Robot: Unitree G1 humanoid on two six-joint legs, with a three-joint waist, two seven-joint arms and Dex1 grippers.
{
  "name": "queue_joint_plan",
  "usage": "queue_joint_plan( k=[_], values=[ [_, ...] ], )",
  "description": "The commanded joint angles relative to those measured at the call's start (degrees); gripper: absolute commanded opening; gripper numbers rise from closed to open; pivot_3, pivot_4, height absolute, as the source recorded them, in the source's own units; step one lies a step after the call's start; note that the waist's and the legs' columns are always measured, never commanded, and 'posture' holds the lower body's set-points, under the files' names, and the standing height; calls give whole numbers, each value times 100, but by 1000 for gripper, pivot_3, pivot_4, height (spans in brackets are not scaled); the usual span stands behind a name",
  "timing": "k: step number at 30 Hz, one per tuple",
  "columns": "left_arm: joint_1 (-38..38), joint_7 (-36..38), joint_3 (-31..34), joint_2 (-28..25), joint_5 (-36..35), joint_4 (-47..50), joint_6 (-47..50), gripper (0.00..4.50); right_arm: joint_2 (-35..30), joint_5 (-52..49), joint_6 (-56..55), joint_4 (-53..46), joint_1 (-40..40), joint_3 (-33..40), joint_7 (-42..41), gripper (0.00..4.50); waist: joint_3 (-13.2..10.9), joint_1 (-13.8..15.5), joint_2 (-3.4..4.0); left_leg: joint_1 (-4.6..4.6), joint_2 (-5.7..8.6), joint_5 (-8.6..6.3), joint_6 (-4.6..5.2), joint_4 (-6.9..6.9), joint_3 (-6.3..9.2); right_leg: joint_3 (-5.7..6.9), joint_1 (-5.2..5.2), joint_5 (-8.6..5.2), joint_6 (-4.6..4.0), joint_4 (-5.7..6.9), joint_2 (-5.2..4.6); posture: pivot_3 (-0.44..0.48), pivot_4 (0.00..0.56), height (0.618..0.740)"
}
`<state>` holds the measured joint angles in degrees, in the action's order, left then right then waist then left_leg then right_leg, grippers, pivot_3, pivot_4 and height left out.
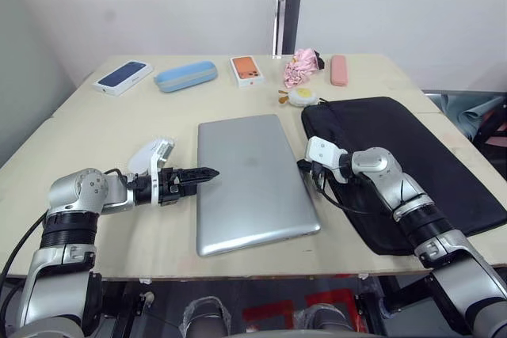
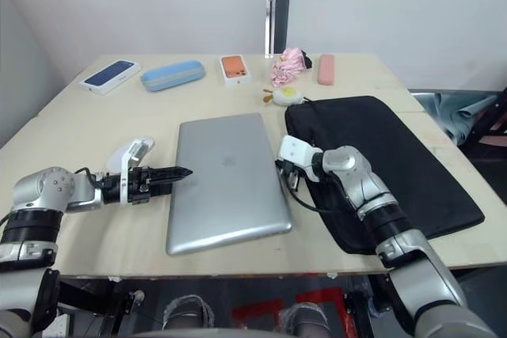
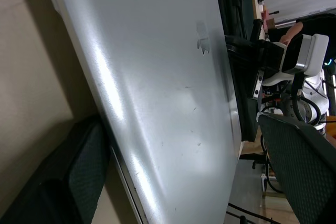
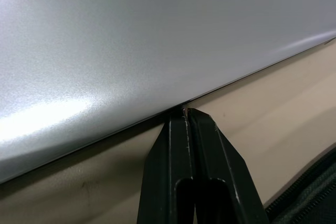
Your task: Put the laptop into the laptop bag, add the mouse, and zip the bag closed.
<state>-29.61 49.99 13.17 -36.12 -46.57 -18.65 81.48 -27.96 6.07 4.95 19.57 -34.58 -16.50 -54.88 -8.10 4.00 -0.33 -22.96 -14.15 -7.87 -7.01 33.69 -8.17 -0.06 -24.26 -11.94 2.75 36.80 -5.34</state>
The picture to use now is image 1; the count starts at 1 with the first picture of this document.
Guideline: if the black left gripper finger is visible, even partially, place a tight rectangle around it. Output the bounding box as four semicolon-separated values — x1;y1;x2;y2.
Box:
177;177;214;198
178;166;221;181

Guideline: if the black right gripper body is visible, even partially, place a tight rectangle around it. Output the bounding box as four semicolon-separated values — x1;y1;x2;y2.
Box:
296;158;332;196

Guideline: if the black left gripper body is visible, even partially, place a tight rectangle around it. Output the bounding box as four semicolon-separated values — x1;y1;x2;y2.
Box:
158;168;188;207

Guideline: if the silver laptop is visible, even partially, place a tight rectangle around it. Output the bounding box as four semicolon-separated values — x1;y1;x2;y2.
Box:
196;113;322;258

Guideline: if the black laptop bag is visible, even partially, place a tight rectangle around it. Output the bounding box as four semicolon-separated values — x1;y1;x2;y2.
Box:
300;96;507;257

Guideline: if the light blue glasses case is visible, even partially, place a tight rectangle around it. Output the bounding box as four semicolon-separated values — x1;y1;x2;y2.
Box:
153;60;219;95

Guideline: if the pink folded umbrella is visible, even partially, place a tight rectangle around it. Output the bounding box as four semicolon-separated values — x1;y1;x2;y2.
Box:
281;47;326;90

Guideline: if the pink oblong case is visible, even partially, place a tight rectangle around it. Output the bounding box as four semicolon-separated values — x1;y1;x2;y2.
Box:
329;54;350;88

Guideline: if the white box with orange phone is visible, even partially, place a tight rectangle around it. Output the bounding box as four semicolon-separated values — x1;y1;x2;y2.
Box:
229;55;268;90

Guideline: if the white box with blue phone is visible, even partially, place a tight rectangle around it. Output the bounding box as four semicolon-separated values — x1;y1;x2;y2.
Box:
92;60;155;97

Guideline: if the plastic-wrapped dark rounded shape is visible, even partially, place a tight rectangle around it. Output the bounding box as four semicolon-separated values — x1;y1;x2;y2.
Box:
178;295;232;338
295;303;354;338

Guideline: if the grey blue cloth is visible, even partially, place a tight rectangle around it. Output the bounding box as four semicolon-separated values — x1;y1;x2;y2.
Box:
438;92;507;142

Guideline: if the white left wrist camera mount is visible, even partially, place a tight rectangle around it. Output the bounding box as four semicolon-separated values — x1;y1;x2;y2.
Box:
148;138;177;207

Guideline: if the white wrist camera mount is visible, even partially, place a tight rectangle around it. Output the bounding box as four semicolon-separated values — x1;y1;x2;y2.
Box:
304;135;354;185
148;138;177;207

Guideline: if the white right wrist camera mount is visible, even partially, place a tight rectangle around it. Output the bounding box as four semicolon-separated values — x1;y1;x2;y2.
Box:
304;135;354;185

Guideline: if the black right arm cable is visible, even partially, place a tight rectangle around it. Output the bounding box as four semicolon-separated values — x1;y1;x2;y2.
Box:
311;173;397;218

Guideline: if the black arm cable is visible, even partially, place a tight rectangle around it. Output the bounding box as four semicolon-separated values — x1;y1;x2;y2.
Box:
0;211;49;338
311;173;397;218

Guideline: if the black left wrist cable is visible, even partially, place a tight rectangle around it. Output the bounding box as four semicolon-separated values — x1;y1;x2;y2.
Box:
103;168;138;190

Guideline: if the fried egg keychain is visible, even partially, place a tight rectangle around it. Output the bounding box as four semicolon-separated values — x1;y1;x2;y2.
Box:
276;87;319;108

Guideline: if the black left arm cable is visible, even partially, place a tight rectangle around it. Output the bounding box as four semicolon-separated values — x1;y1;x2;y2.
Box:
0;211;49;338

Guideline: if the black vertical door frame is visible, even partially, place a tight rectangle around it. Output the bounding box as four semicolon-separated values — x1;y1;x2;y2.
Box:
272;0;307;57

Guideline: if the red black chair frame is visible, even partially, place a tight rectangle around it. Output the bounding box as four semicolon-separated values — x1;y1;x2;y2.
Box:
473;102;507;149

